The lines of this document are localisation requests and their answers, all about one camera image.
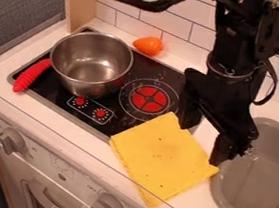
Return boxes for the toy sink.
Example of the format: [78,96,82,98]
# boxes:
[204,109,279,208]

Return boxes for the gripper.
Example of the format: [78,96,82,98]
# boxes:
[168,52,273,174]

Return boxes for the silver pot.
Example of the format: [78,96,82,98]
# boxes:
[42,24,139,106]

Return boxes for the toy stove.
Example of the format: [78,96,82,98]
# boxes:
[0,15,217,160]

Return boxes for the yellow cloth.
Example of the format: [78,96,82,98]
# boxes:
[97,101,229,208]

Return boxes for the red ridged toy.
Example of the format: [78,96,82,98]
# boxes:
[10,52,56,99]

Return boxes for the orange toy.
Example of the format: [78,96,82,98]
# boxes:
[129,33,168,60]

